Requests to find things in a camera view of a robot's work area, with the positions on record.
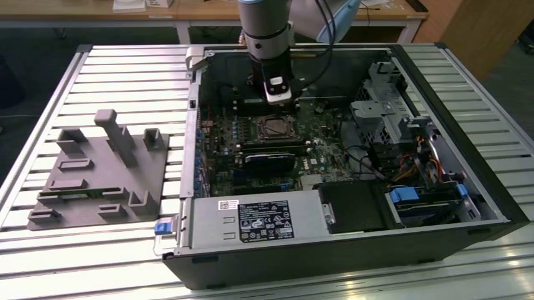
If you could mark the silver CPU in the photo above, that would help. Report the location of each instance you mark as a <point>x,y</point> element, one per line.
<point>277,128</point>

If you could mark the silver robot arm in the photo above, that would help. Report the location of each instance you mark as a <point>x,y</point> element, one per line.
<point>264,31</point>

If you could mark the CPU socket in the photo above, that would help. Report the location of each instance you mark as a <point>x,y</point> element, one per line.
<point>257,131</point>

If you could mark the wooden desk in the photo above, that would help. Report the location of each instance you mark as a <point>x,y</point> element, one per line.
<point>209,12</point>

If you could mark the grey metal drive cage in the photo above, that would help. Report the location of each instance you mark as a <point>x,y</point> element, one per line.
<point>372,107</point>

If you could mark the black graphics card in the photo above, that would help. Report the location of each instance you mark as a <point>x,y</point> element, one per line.
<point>269,164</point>

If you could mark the green motherboard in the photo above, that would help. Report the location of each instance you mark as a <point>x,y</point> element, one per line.
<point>331,159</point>

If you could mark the white box blue print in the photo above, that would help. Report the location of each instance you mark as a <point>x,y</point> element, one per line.
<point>161,3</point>

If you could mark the white paper sheet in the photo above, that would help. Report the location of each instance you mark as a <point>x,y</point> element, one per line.
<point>388,5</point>

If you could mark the small silver heatsink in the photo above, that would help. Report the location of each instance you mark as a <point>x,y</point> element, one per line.
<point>312,181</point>

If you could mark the white cardboard box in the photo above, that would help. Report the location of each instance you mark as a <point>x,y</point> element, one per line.
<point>130,5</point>

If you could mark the flat black object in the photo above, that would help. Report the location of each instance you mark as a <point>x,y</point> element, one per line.
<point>417,4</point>

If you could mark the black disk bay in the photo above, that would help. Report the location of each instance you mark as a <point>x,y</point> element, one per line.
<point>355,206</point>

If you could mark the silver power supply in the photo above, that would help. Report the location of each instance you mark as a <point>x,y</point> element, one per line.
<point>209,218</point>

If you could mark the blue disk carrier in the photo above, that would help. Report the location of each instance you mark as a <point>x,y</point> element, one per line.
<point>401,194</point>

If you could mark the grey parts rack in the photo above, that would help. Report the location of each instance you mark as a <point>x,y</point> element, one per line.
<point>105,175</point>

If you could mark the wooden cabinet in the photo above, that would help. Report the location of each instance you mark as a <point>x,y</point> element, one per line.
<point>488,31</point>

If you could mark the blue case latch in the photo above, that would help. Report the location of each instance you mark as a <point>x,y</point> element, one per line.
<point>164,227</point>

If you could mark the green RAM stick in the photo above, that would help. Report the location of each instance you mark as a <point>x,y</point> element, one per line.
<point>94,193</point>

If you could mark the black grey PC case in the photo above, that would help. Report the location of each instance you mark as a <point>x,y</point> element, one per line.
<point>335,265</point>

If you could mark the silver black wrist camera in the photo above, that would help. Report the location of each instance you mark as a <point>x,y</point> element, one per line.
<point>277,97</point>

